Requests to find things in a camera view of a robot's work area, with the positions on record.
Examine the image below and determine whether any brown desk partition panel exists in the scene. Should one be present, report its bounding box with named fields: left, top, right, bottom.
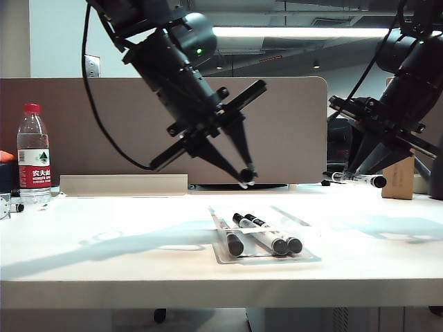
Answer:
left=0, top=76, right=329, bottom=186

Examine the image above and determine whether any metal wall plate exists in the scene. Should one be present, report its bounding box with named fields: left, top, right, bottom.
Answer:
left=84, top=54, right=101, bottom=77

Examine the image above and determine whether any black capped white marker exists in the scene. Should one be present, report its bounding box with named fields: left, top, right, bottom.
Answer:
left=232, top=212, right=289, bottom=257
left=221, top=216, right=244, bottom=258
left=323, top=171, right=388, bottom=189
left=244, top=213, right=305, bottom=255
left=238, top=167, right=257, bottom=190

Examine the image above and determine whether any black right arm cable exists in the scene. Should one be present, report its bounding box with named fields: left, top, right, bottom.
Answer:
left=327, top=0, right=409, bottom=122

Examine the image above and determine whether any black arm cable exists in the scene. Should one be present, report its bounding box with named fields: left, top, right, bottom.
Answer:
left=81, top=3, right=156, bottom=171
left=327, top=0, right=409, bottom=122

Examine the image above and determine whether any tall brown cardboard box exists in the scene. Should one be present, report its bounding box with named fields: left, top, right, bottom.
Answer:
left=381, top=76, right=416, bottom=201

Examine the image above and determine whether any long ceiling light strip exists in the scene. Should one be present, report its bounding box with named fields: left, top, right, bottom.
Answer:
left=211, top=26, right=390, bottom=39

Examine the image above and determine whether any black computer monitor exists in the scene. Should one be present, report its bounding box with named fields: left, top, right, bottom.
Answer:
left=327, top=118, right=357, bottom=164

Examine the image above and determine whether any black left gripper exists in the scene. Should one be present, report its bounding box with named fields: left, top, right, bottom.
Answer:
left=150, top=79, right=269, bottom=186

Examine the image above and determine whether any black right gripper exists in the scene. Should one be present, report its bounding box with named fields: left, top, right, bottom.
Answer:
left=327, top=95, right=440, bottom=176

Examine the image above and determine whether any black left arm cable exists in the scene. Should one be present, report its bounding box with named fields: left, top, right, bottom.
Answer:
left=81, top=3, right=156, bottom=171

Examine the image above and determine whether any red label water bottle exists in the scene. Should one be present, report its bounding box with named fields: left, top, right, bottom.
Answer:
left=16, top=103, right=53, bottom=205

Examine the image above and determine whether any clear plastic packaging box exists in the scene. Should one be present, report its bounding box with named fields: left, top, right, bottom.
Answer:
left=207, top=204, right=323, bottom=266

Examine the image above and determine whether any beige cable tray flap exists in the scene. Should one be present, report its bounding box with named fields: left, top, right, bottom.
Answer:
left=59, top=174, right=190, bottom=198

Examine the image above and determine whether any dark blue box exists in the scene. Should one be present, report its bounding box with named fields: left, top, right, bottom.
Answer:
left=0, top=161, right=20, bottom=194

